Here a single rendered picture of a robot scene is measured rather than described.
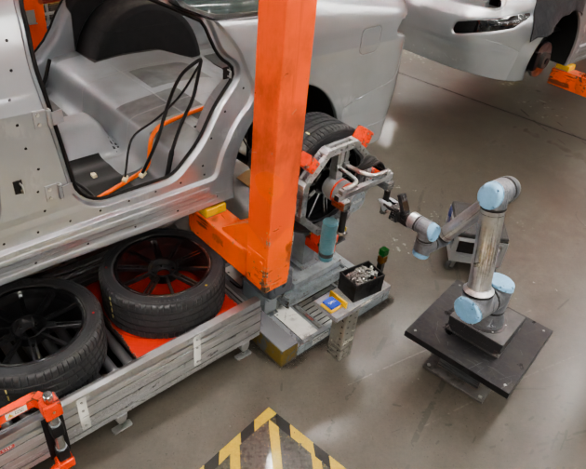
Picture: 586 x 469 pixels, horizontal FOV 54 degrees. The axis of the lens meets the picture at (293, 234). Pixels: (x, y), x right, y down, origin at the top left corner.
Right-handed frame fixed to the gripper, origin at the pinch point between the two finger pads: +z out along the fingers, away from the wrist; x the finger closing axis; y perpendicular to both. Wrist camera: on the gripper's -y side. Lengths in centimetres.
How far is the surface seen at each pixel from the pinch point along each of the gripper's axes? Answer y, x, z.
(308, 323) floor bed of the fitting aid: 75, -41, 5
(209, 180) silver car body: -8, -75, 57
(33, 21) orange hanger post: -27, -72, 278
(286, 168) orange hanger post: -40, -71, 4
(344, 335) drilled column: 62, -42, -23
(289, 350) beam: 73, -66, -6
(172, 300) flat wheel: 33, -116, 30
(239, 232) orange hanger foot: 8, -76, 29
